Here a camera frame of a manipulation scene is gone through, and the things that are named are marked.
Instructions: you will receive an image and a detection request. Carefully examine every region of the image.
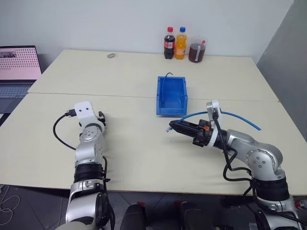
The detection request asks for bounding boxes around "red and grey floor object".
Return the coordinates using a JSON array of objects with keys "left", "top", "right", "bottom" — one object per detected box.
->
[{"left": 293, "top": 198, "right": 307, "bottom": 212}]

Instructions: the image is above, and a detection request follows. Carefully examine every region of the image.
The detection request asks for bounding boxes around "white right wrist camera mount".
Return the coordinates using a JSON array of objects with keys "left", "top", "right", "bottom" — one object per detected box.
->
[{"left": 205, "top": 100, "right": 224, "bottom": 149}]

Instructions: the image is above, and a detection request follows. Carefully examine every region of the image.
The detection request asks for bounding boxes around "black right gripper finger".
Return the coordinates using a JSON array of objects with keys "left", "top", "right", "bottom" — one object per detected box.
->
[
  {"left": 169, "top": 120, "right": 200, "bottom": 132},
  {"left": 171, "top": 126, "right": 198, "bottom": 140}
]

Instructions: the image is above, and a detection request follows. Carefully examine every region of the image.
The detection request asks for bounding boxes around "short blue network cable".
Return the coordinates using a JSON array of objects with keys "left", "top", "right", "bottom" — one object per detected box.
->
[{"left": 160, "top": 71, "right": 174, "bottom": 106}]

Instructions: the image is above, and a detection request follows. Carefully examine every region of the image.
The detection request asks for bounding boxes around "long blue network cable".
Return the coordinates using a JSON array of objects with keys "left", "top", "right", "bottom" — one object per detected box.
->
[{"left": 165, "top": 110, "right": 262, "bottom": 133}]

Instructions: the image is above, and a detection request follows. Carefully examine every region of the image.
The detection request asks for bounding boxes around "orange soda bottle blue cap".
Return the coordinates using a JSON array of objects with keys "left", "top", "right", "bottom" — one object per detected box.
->
[{"left": 174, "top": 26, "right": 188, "bottom": 60}]

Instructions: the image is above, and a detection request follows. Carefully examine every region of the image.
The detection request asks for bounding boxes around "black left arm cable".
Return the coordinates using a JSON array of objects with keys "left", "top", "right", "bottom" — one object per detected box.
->
[{"left": 53, "top": 109, "right": 77, "bottom": 150}]

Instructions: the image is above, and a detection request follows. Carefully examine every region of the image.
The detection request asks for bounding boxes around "thin white floor cable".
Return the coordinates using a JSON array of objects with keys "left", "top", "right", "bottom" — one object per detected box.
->
[{"left": 0, "top": 184, "right": 20, "bottom": 224}]

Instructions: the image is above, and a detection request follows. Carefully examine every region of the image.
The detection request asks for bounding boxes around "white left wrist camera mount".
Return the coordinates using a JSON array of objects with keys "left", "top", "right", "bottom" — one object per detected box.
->
[{"left": 73, "top": 101, "right": 106, "bottom": 128}]

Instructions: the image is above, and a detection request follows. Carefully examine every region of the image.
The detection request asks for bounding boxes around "open laptop pink screen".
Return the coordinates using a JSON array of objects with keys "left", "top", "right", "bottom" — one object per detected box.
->
[{"left": 0, "top": 45, "right": 43, "bottom": 115}]

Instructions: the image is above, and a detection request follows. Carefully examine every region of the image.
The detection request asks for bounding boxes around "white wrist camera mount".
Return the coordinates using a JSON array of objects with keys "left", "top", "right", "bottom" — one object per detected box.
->
[
  {"left": 205, "top": 100, "right": 224, "bottom": 149},
  {"left": 73, "top": 101, "right": 106, "bottom": 128}
]

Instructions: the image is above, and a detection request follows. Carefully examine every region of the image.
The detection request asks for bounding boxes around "clear jar brown liquid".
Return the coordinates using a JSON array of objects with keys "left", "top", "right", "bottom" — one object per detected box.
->
[{"left": 188, "top": 36, "right": 208, "bottom": 64}]

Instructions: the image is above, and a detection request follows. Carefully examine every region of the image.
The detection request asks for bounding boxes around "dark rounded shape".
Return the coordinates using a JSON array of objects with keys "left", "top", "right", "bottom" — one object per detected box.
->
[
  {"left": 119, "top": 202, "right": 147, "bottom": 230},
  {"left": 172, "top": 200, "right": 217, "bottom": 230}
]

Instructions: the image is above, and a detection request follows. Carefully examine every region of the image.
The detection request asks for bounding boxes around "blue plastic bin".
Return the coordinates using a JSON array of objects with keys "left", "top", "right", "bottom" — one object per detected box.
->
[{"left": 155, "top": 76, "right": 189, "bottom": 118}]

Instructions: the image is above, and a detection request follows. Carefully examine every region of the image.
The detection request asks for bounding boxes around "cola bottle red cap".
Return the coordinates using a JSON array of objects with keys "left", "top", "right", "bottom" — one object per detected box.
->
[{"left": 164, "top": 26, "right": 176, "bottom": 60}]

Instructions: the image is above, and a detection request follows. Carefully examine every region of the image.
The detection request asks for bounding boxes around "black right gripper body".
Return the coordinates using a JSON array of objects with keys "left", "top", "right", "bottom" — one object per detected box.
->
[{"left": 192, "top": 119, "right": 213, "bottom": 148}]

